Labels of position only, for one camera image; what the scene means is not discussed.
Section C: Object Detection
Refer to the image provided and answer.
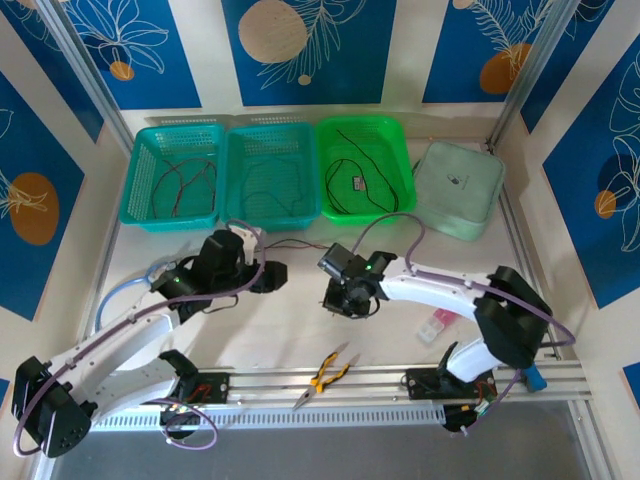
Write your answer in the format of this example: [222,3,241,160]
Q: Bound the red black twisted cable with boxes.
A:
[151,158,220,220]
[169,159,220,217]
[257,238,334,251]

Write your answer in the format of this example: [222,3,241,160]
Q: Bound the thin black cable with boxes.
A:
[324,128,401,215]

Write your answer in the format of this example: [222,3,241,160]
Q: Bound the clear plastic box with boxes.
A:
[417,319,446,345]

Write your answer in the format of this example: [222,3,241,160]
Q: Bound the yellow black pliers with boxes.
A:
[292,342,362,412]

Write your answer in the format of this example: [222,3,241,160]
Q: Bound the teal plastic basket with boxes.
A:
[219,122,321,235]
[119,123,226,234]

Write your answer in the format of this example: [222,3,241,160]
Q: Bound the green plastic basket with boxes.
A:
[314,114,417,227]

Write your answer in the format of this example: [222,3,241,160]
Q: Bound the grey perforated strip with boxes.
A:
[149,115,306,126]

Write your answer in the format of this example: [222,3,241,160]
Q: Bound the blue clamp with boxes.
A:
[522,364,547,392]

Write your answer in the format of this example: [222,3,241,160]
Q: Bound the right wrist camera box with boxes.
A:
[318,243,355,277]

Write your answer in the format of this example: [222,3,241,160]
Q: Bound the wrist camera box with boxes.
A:
[318,243,355,277]
[234,227,269,251]

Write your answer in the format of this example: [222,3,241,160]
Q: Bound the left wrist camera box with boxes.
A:
[234,227,269,251]

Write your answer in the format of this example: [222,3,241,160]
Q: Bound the aluminium rail frame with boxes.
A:
[42,362,596,411]

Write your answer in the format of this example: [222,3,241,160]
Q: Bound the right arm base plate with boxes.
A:
[404,367,499,401]

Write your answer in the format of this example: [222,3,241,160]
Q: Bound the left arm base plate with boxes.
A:
[174,370,231,405]

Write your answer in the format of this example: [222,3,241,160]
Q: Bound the white slotted cable duct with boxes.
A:
[92,405,446,434]

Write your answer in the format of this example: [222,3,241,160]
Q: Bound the black controller mount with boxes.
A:
[443,402,494,435]
[159,402,204,441]

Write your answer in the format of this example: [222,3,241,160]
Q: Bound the aluminium frame post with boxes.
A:
[489,0,576,151]
[37,0,126,146]

